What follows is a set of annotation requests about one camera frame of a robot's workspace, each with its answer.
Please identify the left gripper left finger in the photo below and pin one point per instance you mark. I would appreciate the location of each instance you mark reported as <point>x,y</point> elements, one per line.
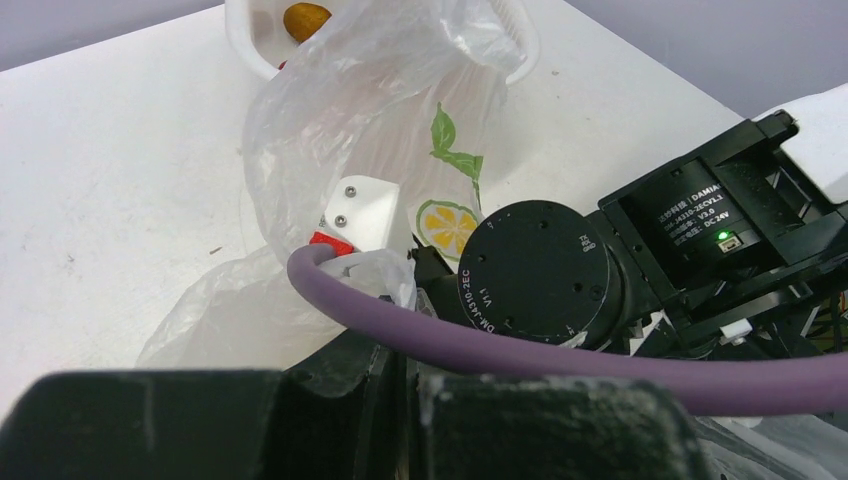
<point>329,417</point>

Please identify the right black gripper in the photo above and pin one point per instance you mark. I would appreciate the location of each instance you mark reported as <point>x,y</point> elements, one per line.
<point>540,271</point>

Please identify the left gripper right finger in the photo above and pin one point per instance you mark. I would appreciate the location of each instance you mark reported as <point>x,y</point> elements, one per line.
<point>550,427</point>

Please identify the clear plastic bag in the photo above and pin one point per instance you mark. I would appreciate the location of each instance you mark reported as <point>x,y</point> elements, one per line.
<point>372,139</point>

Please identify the brown fake kiwi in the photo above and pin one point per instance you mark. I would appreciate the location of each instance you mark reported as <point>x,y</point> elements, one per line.
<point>302,20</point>

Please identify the white plastic basket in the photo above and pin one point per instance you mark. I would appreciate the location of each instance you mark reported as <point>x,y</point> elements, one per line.
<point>256,33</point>

